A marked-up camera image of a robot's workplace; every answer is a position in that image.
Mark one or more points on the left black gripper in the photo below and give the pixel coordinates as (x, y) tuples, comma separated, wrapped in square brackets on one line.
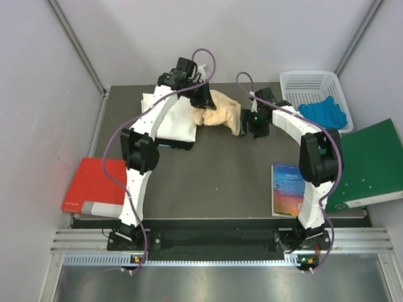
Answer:
[(204, 100)]

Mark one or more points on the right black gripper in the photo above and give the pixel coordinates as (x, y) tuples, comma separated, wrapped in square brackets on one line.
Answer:
[(247, 117)]

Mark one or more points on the yellow t shirt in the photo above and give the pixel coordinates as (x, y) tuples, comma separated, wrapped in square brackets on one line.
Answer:
[(228, 113)]

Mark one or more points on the white t shirt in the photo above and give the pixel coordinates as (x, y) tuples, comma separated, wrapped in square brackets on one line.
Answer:
[(166, 116)]

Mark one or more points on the black garment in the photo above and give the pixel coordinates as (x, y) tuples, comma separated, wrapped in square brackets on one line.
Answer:
[(174, 144)]

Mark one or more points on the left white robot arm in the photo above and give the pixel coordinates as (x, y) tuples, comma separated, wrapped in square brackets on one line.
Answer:
[(141, 156)]

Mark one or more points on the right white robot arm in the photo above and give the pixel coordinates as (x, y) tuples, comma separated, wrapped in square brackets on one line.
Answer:
[(320, 158)]

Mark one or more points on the white plastic basket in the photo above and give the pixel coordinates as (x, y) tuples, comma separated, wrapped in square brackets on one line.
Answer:
[(313, 86)]

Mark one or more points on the blue t shirt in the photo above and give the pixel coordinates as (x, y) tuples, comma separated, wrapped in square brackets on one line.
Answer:
[(325, 113)]

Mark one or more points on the blue orange book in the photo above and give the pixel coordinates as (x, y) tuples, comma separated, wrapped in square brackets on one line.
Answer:
[(287, 190)]

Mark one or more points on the green binder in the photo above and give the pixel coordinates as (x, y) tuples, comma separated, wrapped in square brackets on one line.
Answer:
[(372, 168)]

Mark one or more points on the red binder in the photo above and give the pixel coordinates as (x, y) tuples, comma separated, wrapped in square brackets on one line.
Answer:
[(91, 192)]

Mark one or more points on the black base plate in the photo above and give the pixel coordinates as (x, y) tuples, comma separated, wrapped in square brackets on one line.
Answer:
[(191, 236)]

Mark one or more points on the aluminium frame rail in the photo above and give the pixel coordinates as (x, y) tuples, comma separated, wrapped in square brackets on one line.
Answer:
[(207, 260)]

